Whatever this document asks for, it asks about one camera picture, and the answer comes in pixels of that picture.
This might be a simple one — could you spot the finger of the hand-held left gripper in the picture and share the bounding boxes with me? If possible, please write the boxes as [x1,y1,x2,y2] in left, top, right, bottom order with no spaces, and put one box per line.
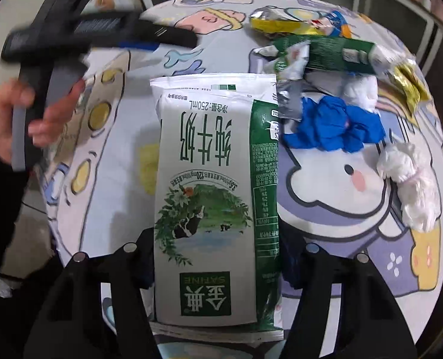
[119,17,199,52]

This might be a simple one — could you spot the white framed glass cabinet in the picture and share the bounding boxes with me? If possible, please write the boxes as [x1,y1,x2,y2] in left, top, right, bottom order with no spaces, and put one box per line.
[126,0,443,83]

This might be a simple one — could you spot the silver foil wrapper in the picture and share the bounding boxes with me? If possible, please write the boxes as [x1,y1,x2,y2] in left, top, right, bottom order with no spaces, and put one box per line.
[276,78,305,122]

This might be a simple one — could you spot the yellow snack packet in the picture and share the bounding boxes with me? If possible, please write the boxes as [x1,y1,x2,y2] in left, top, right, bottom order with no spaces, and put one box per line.
[249,6,321,40]

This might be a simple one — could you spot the white green milk carton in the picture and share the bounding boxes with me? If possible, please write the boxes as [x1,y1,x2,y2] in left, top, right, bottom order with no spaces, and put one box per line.
[149,73,284,333]

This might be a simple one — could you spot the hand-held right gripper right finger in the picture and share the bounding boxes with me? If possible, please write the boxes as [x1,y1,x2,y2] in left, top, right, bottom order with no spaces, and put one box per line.
[277,224,418,359]

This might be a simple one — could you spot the person's left hand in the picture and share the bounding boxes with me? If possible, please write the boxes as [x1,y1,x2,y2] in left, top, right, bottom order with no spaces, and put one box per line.
[0,78,86,163]

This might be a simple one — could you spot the blue glove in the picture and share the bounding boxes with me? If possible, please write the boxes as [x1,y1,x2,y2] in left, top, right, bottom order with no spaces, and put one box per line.
[283,95,387,154]

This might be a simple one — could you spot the white tissue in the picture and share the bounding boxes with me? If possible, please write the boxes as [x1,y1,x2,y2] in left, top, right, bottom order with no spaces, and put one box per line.
[305,72,379,115]
[376,143,443,233]

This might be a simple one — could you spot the cartoon printed tablecloth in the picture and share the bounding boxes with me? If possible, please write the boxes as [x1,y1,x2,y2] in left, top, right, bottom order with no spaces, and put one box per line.
[44,0,443,359]

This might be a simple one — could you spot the blue white packet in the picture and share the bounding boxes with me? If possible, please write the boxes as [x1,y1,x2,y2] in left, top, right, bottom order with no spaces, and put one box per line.
[308,9,354,39]

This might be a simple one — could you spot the gold yellow wrapper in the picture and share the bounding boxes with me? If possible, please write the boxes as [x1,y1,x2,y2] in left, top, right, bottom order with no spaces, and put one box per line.
[388,58,430,115]

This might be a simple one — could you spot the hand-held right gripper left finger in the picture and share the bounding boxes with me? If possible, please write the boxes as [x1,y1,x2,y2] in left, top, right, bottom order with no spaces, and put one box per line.
[23,227,160,359]

